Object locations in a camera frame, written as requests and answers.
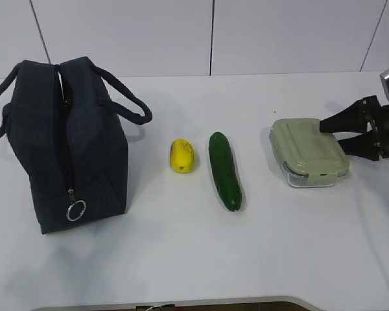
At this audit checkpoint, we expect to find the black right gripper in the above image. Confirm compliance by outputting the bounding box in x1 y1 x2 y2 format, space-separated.
319 95 389 161

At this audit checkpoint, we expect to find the glass container with green lid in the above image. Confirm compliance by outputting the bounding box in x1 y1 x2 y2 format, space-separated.
269 118 349 188

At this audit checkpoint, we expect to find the green cucumber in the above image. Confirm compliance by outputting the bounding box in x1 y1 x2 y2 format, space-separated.
208 132 242 212

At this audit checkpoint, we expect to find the yellow lemon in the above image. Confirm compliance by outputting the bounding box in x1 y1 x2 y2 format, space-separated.
169 139 195 174

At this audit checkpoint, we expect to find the silver zipper pull ring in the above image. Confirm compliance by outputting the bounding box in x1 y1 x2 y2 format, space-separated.
66 188 87 222

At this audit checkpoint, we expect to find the dark navy lunch bag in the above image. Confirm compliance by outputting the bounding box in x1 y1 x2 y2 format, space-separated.
0 56 152 234

